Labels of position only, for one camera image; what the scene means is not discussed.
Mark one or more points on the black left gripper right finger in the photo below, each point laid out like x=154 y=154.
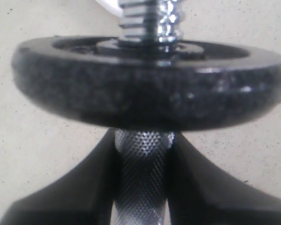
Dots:
x=200 y=193

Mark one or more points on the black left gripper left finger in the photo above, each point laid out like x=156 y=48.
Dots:
x=83 y=196

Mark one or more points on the chrome threaded dumbbell bar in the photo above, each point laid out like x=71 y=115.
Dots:
x=141 y=198

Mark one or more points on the black weight plate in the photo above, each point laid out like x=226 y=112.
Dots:
x=101 y=81

